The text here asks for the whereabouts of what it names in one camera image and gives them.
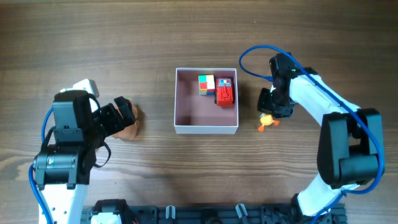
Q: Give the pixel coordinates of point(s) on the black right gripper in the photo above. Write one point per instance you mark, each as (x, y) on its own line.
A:
(278, 109)

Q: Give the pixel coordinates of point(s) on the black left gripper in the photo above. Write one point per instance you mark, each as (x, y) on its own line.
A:
(115, 119)

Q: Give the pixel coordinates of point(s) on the yellow duck toy blue cap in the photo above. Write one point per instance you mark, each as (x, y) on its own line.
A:
(267, 120)

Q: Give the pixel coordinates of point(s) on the brown plush capybara with orange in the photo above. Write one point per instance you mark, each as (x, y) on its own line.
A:
(129, 133)

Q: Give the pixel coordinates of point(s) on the red toy truck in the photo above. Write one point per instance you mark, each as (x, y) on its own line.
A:
(224, 94)

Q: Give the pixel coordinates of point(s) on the colourful puzzle cube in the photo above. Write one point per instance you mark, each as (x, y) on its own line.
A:
(206, 84)

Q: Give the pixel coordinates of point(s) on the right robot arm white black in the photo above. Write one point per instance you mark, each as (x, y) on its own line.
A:
(350, 157)

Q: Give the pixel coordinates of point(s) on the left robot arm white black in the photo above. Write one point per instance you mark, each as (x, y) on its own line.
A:
(60, 173)

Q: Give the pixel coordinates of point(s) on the white box pink interior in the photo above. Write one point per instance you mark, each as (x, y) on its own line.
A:
(199, 114)

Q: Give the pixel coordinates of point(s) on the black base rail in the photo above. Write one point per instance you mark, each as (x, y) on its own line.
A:
(268, 213)

